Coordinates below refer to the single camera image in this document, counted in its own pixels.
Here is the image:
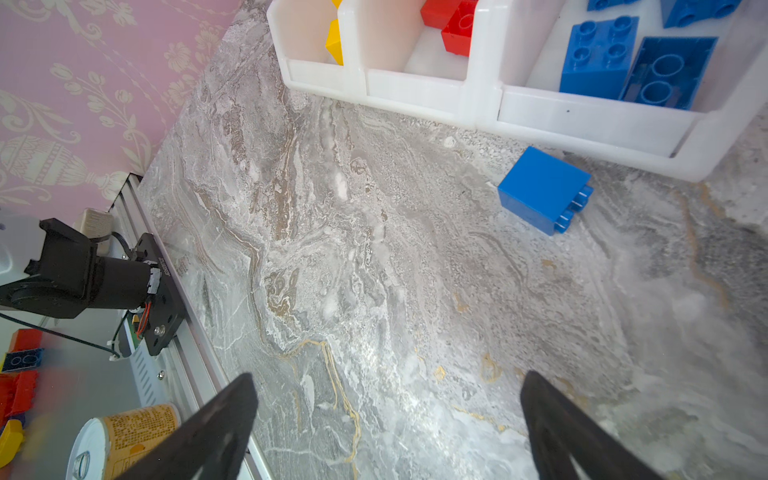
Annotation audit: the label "long red lego brick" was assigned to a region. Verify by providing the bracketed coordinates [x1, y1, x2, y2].
[441, 1, 477, 57]

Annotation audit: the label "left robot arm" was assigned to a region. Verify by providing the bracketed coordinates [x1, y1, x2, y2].
[1, 210, 163, 319]

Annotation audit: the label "toy bricks outside cell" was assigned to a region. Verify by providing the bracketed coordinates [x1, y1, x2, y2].
[1, 329, 43, 473]

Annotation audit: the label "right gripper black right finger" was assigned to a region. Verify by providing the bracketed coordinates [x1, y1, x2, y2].
[520, 370, 660, 479]

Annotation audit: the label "aluminium front rail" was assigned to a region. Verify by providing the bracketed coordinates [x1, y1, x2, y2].
[107, 173, 277, 480]

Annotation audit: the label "yellow lego brick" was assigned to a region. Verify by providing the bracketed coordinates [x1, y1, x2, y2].
[325, 19, 344, 66]

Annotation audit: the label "white left bin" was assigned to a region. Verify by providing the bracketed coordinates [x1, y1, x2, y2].
[267, 1, 366, 103]

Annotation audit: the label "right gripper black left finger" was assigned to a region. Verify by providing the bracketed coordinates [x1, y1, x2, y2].
[120, 373, 258, 479]

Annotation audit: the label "tan paper cup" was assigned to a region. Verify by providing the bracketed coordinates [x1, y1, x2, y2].
[66, 403, 181, 479]

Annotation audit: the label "grey metal box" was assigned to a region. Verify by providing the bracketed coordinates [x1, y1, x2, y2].
[74, 208, 114, 239]

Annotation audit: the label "blue lego brick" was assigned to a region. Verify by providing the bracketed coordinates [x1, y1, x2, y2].
[559, 15, 639, 100]
[660, 0, 741, 29]
[620, 36, 718, 110]
[497, 146, 594, 236]

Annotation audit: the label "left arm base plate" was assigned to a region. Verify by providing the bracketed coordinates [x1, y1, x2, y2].
[134, 233, 189, 357]

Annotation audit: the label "white right bin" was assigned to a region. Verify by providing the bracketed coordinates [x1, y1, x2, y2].
[473, 1, 767, 182]

